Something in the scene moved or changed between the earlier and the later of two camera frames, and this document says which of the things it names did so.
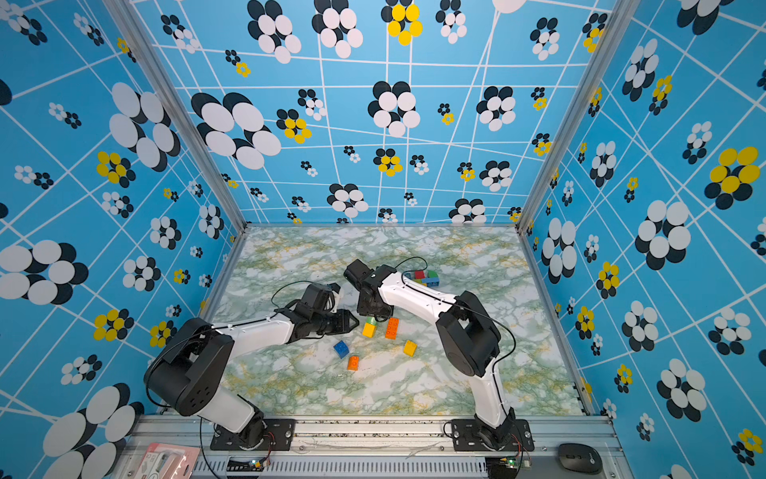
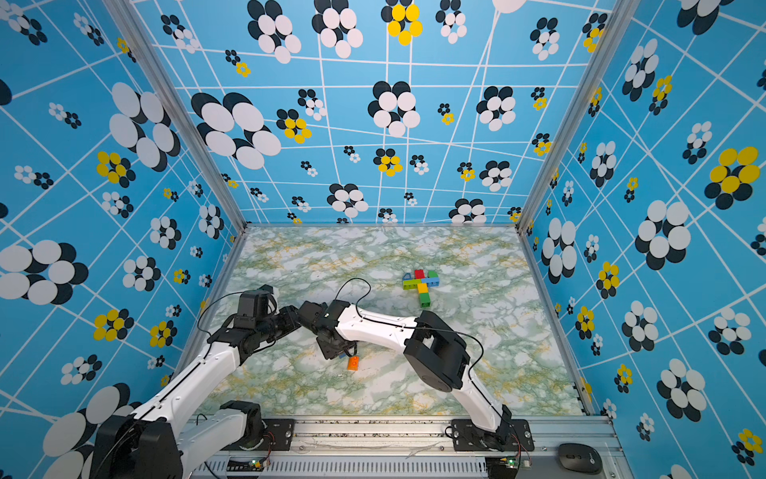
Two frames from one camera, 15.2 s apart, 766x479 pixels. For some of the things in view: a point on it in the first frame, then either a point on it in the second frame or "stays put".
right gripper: [361, 309] to [327, 353]
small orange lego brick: [353, 363] stays put
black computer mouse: [579, 457] stays put
